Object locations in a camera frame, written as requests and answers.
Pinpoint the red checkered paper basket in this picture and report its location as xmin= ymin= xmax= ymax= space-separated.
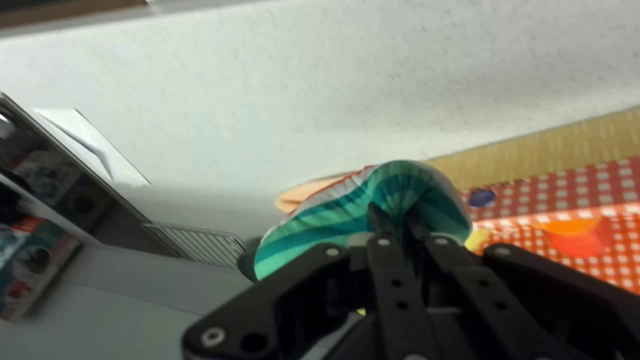
xmin=426 ymin=106 xmax=640 ymax=295

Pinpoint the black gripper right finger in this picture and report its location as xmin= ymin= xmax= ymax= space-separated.
xmin=397 ymin=210 xmax=640 ymax=360

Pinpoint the watermelon slice plush toy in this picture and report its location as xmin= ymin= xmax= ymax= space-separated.
xmin=251 ymin=158 xmax=476 ymax=282

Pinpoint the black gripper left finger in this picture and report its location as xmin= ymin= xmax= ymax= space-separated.
xmin=180 ymin=202 xmax=406 ymax=360

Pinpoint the white paper sheet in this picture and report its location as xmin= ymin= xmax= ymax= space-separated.
xmin=32 ymin=106 xmax=154 ymax=190

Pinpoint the grey ribbed mat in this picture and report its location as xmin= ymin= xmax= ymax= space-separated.
xmin=141 ymin=220 xmax=251 ymax=269

